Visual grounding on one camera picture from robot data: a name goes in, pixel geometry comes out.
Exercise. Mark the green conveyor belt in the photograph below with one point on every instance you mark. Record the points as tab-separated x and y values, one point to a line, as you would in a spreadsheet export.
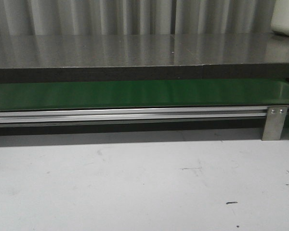
144	93

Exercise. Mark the grey stone countertop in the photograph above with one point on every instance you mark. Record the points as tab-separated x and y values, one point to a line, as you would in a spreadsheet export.
80	58

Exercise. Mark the grey pleated curtain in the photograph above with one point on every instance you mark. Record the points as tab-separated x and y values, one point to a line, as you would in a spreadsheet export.
134	17

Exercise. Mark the aluminium conveyor side rail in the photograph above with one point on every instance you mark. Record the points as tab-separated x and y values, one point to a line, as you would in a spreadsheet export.
20	117

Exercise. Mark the right steel support bracket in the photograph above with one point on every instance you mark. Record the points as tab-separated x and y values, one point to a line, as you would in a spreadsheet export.
274	123

